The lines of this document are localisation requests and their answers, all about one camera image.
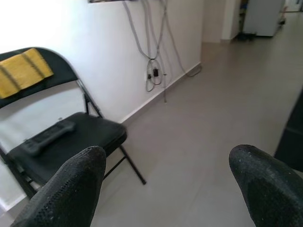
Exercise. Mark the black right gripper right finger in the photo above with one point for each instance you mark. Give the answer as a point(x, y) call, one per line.
point(272, 194)

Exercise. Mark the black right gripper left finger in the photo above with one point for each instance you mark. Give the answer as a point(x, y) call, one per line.
point(71, 189)

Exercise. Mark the black game controller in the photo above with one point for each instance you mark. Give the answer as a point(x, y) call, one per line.
point(49, 137)

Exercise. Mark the black folding chair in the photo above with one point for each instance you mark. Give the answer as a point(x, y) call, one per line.
point(94, 132)

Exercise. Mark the yellow padded cloth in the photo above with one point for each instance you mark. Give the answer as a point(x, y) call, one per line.
point(21, 71)

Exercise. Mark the white appliance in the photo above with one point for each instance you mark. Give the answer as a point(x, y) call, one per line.
point(262, 16)

